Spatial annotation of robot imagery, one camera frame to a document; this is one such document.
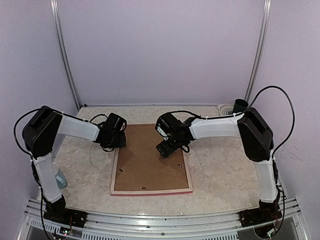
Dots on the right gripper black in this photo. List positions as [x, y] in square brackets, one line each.
[168, 150]

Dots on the left aluminium post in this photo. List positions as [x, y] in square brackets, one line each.
[57, 23]

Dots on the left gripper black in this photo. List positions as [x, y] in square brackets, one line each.
[122, 143]

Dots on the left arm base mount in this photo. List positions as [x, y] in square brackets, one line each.
[59, 213]

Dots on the aluminium post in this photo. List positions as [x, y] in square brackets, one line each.
[259, 49]
[57, 23]

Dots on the brown backing board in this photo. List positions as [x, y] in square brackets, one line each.
[150, 157]

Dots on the right aluminium post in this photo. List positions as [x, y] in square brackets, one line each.
[259, 49]

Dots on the light blue mug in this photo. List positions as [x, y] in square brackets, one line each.
[59, 176]

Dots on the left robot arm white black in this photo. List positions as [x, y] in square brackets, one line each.
[40, 133]

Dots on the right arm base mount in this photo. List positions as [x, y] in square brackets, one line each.
[266, 212]

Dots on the wooden picture frame pink edge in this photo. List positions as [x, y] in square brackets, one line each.
[150, 192]

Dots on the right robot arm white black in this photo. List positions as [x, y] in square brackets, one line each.
[255, 134]

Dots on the dark green cup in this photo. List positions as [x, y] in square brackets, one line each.
[239, 106]

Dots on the white round coaster plate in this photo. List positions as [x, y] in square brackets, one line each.
[225, 109]

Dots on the front aluminium rail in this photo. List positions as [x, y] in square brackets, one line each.
[112, 226]

